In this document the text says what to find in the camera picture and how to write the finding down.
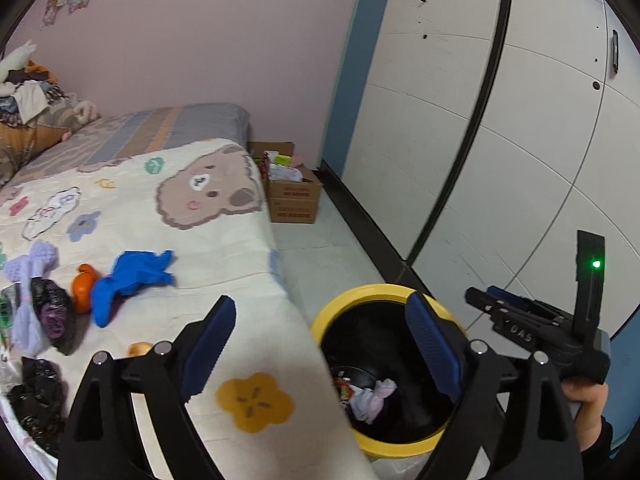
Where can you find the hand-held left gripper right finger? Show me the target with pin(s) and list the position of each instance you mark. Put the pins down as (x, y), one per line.
(432, 345)

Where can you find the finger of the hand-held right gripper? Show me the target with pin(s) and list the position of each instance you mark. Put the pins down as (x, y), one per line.
(481, 300)
(507, 298)

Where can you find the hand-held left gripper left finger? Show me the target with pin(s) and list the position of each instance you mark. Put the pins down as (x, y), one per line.
(210, 347)

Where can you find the yellow rimmed black trash bin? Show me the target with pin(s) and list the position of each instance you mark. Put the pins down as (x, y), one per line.
(370, 292)

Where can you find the black bag with purple print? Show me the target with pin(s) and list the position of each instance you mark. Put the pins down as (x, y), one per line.
(50, 310)

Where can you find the person's right forearm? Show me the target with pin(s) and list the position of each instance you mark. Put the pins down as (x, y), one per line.
(597, 440)

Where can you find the person's right hand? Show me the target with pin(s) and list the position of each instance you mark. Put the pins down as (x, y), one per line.
(589, 402)

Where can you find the white lavender crumpled cloth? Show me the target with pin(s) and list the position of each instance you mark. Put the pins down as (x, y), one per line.
(372, 397)

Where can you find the red snack wrapper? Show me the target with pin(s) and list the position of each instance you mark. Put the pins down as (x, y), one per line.
(344, 390)

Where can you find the blue crumpled cloth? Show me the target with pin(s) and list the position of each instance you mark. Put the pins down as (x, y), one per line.
(130, 275)

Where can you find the orange sock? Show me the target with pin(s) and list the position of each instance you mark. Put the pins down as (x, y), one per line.
(82, 287)

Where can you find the cream cartoon printed blanket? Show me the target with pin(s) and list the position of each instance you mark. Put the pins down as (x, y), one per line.
(150, 220)

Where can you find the closed red print cardboard box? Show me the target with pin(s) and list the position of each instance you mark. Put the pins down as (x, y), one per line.
(295, 212)

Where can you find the open red print cardboard box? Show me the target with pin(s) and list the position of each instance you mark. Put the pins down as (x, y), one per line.
(300, 191)

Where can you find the plain black plastic bag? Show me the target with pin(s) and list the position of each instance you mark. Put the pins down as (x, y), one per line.
(35, 400)

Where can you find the white cloth in box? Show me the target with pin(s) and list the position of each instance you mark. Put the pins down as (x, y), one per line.
(285, 174)

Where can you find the white panelled wardrobe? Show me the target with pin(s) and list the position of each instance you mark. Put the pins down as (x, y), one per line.
(425, 110)

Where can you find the yellow green packet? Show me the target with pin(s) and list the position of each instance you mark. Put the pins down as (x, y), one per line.
(281, 160)

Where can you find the lavender fringed cloth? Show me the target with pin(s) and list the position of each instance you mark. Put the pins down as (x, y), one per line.
(25, 265)

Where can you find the bed with grey striped sheet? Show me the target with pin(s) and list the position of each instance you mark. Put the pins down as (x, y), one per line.
(200, 120)

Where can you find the pink and white plush toy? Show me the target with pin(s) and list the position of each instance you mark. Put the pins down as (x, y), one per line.
(82, 110)

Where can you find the orange patterned quilt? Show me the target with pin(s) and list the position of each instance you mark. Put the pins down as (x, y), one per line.
(25, 140)

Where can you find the white garment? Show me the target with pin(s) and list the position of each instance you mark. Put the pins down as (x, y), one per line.
(30, 100)

